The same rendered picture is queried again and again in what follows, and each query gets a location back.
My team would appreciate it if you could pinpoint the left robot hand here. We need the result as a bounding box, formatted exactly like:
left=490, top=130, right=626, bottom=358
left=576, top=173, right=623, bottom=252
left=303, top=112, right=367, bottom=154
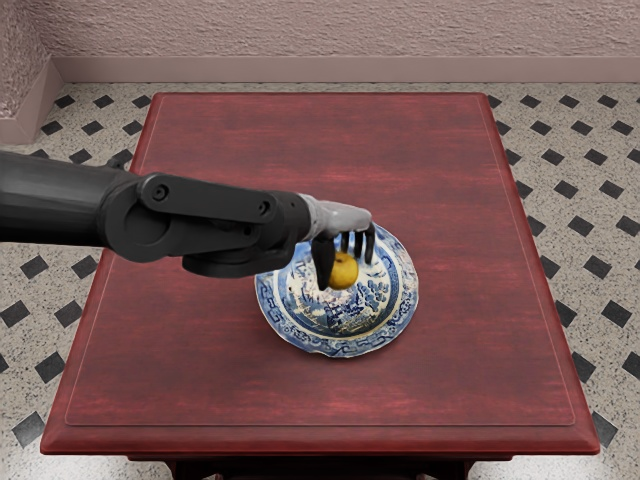
left=298, top=192, right=377, bottom=292

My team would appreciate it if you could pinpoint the yellow round fruit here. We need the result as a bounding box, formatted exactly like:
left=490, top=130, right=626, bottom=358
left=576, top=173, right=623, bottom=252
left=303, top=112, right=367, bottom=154
left=327, top=251, right=360, bottom=291

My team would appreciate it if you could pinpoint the blue and white patterned plate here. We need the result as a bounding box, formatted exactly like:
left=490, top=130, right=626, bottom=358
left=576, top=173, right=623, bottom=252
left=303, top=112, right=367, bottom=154
left=254, top=222, right=419, bottom=359

